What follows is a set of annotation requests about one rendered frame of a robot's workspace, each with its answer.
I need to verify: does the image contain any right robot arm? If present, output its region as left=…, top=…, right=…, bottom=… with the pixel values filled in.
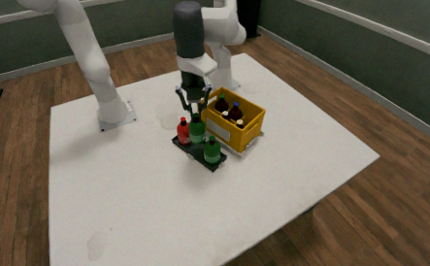
left=17, top=0, right=132, bottom=123

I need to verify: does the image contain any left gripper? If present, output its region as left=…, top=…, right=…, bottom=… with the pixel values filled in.
left=175, top=71, right=212, bottom=123

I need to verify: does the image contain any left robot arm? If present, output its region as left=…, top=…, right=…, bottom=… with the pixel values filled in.
left=173, top=0, right=246, bottom=104

